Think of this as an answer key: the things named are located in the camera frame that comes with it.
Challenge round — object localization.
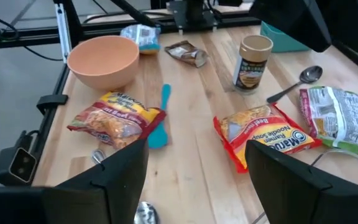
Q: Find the teal spatula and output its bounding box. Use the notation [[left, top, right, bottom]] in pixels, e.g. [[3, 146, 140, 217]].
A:
[[147, 83, 172, 149]]

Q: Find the silver aluminium post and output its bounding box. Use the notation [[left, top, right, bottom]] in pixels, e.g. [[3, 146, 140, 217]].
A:
[[53, 2, 73, 65]]

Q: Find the blue white snack packet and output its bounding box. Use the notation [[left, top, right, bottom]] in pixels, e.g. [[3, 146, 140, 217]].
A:
[[119, 24, 162, 55]]

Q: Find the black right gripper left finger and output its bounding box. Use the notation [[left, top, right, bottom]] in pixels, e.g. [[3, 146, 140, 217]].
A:
[[0, 138, 150, 224]]

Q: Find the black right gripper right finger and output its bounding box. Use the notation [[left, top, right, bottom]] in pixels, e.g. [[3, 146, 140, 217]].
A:
[[246, 139, 358, 224]]

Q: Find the seasoning jar tan lid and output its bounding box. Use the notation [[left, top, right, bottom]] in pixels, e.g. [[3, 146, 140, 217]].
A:
[[232, 34, 273, 94]]

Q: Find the red beef ramen packet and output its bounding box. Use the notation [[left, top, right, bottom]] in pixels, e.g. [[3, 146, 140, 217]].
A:
[[213, 103, 323, 174]]

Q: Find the black aluminium table frame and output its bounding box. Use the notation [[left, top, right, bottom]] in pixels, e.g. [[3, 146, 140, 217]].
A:
[[0, 0, 358, 187]]

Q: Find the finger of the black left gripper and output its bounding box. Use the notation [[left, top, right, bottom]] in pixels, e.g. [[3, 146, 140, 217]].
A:
[[249, 0, 333, 54], [317, 0, 358, 53]]

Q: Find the pink green ramen packet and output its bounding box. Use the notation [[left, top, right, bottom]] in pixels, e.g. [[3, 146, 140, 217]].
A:
[[299, 86, 358, 160]]

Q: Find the black table-level camera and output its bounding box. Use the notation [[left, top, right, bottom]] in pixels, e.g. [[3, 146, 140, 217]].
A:
[[0, 129, 40, 187]]

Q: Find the brown snack packet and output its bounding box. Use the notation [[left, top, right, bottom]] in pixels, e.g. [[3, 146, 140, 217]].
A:
[[165, 40, 209, 68]]

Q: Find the orange bowl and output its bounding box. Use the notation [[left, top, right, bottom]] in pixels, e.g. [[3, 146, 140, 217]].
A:
[[67, 35, 140, 91]]

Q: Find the black cable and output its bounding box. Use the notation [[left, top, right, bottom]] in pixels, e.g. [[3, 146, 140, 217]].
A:
[[0, 14, 57, 62]]

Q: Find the roast beef ramen packet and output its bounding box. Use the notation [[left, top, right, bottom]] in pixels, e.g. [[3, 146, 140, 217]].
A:
[[67, 91, 167, 150]]

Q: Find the black spoon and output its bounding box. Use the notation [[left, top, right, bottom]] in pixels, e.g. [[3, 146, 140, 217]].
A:
[[265, 65, 323, 104]]

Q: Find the teal plastic basket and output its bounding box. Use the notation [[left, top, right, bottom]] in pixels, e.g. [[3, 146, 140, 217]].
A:
[[259, 21, 311, 53]]

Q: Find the black frame clamp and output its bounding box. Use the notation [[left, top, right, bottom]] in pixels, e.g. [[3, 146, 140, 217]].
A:
[[36, 94, 68, 115]]

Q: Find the silver metal spoon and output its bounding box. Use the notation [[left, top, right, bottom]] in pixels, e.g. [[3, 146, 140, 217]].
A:
[[91, 149, 160, 224]]

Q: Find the clear plastic container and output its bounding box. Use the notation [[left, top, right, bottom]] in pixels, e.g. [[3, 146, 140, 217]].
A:
[[309, 148, 358, 189]]

